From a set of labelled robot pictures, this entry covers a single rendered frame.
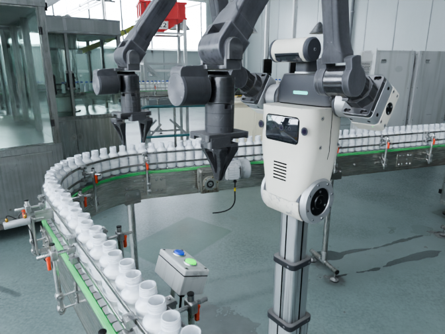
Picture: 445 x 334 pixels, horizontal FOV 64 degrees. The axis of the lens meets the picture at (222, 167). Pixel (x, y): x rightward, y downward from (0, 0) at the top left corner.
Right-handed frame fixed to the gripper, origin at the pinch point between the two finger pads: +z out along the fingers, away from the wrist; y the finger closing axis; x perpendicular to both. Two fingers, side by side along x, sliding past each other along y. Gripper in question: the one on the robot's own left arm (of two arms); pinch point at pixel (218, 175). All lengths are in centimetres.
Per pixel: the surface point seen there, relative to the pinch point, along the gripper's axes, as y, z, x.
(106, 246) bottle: -14.4, 24.1, 29.4
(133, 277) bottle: -13.4, 25.9, 14.7
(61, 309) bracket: -23, 51, 50
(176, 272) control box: -0.9, 29.9, 16.8
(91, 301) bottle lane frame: -19, 41, 33
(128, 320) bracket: -18.6, 29.1, 5.1
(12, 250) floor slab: -19, 138, 294
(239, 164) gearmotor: 98, 34, 112
